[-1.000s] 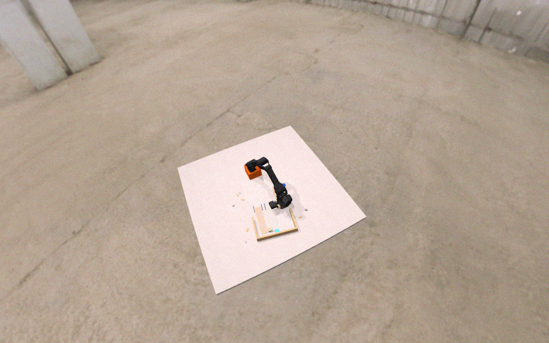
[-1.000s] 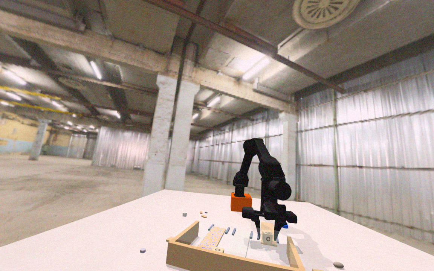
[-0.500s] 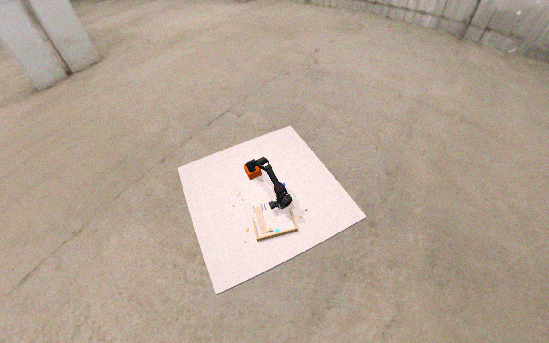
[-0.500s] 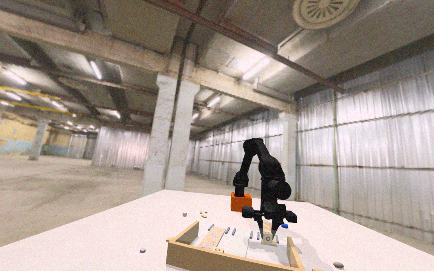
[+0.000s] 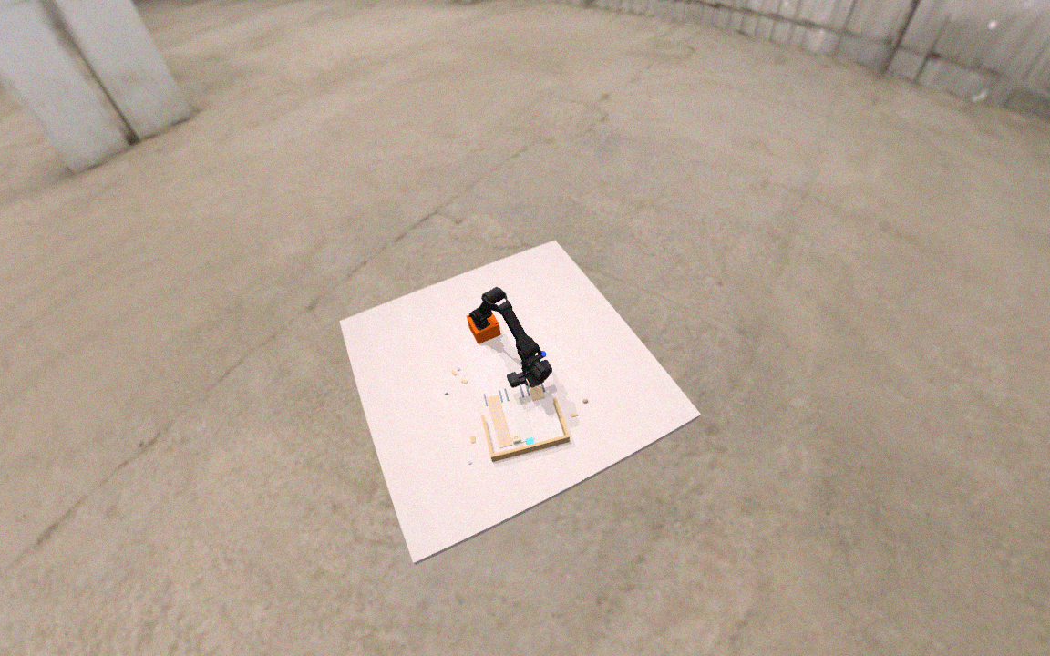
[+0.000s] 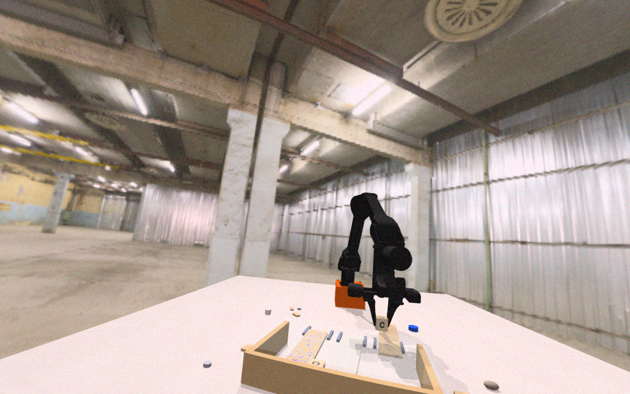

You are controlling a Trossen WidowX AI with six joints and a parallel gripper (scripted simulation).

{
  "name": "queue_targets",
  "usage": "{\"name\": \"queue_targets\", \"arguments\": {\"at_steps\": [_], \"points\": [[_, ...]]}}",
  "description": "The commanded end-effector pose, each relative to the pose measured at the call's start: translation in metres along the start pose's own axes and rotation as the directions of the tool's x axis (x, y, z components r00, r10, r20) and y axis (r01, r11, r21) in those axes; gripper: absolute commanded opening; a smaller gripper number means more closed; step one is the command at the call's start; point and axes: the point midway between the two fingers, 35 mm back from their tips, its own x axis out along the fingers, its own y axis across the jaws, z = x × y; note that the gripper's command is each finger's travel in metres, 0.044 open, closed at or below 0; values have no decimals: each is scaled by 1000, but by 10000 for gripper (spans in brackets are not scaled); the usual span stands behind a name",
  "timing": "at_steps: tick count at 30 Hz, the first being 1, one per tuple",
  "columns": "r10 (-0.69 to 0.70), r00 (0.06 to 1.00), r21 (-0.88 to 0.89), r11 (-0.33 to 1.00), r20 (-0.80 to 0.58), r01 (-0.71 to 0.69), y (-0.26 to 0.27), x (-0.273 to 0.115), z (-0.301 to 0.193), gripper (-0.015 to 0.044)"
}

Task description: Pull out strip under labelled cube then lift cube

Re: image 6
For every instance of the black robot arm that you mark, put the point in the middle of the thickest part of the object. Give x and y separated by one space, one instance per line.
389 250

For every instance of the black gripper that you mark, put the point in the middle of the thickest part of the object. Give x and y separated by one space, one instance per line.
357 290

